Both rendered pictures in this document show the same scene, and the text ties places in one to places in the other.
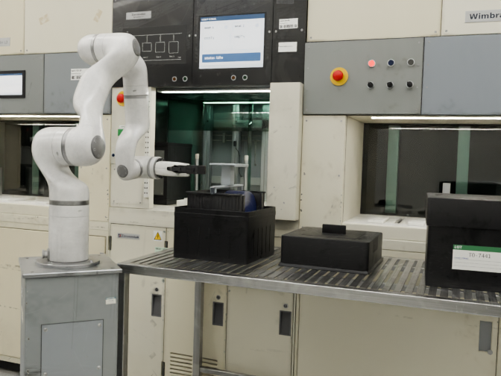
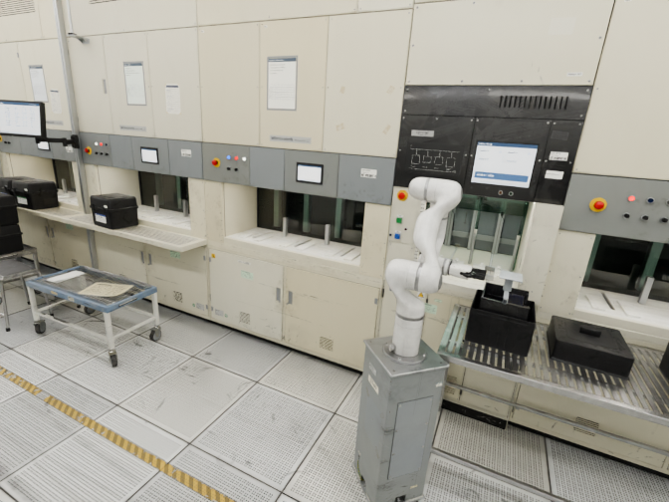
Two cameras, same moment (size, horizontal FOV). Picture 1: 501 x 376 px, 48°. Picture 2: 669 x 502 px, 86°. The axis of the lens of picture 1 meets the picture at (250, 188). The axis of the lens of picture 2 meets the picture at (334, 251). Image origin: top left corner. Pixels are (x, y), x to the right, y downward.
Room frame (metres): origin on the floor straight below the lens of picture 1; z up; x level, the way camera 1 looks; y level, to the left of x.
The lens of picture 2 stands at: (0.31, 0.81, 1.65)
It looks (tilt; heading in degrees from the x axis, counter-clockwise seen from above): 17 degrees down; 4
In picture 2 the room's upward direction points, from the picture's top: 4 degrees clockwise
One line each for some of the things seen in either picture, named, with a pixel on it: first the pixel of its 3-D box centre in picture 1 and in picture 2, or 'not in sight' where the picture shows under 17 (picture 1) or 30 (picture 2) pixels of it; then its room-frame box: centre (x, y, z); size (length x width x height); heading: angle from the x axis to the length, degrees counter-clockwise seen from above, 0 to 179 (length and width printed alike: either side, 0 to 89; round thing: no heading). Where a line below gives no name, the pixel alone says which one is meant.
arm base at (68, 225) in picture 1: (68, 233); (406, 333); (1.73, 0.56, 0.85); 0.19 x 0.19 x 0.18
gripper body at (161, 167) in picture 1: (171, 168); (459, 270); (2.06, 0.29, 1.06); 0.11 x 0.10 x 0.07; 68
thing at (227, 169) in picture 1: (227, 208); (503, 305); (1.97, 0.08, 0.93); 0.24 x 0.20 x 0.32; 158
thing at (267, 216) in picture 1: (226, 230); (500, 320); (1.97, 0.08, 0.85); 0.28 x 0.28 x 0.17; 68
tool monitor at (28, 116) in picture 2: not in sight; (45, 125); (3.24, 3.48, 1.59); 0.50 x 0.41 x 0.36; 160
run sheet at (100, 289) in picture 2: not in sight; (106, 288); (2.64, 2.66, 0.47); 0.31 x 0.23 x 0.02; 91
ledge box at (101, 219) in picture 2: not in sight; (113, 210); (3.21, 2.94, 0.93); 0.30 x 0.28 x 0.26; 67
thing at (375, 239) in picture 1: (333, 243); (586, 341); (1.88, -0.29, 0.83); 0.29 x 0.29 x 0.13; 68
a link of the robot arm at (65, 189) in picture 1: (61, 165); (405, 287); (1.75, 0.59, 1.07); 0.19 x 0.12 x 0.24; 69
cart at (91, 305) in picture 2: not in sight; (98, 309); (2.72, 2.82, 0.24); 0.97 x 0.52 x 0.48; 72
